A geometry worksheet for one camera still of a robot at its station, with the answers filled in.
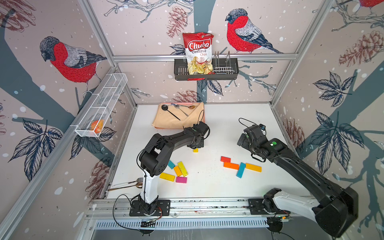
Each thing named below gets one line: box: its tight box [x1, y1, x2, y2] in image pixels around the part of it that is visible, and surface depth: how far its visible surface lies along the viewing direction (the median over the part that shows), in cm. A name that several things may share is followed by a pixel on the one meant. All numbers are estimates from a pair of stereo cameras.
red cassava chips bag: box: [182, 32, 216, 81], surface depth 85 cm
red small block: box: [220, 156, 231, 163], surface depth 92 cm
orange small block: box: [174, 165, 182, 177], surface depth 87 cm
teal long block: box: [236, 162, 246, 179], surface depth 87 cm
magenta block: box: [176, 176, 187, 184], surface depth 85 cm
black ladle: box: [161, 104, 181, 121], surface depth 120 cm
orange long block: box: [223, 162, 240, 170], surface depth 90 cm
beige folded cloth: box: [152, 101, 205, 129], surface depth 116 cm
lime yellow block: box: [177, 161, 189, 177], surface depth 89 cm
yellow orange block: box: [245, 163, 262, 173], surface depth 89 cm
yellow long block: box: [159, 172, 176, 182], surface depth 85 cm
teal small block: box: [168, 160, 176, 170], surface depth 90 cm
